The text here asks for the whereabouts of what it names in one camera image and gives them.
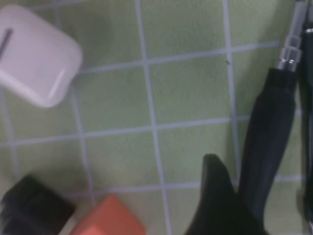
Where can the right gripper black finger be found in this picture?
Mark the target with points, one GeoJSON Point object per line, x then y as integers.
{"type": "Point", "coordinates": [220, 208]}

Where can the orange cube block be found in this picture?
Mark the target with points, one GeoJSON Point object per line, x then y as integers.
{"type": "Point", "coordinates": [107, 218]}

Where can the green white checked tablecloth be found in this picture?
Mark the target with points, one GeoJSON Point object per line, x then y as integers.
{"type": "Point", "coordinates": [183, 98]}

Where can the white earbud case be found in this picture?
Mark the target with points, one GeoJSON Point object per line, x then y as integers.
{"type": "Point", "coordinates": [31, 56]}

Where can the black plastic bracket part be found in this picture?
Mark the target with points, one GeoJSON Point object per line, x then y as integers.
{"type": "Point", "coordinates": [31, 208]}

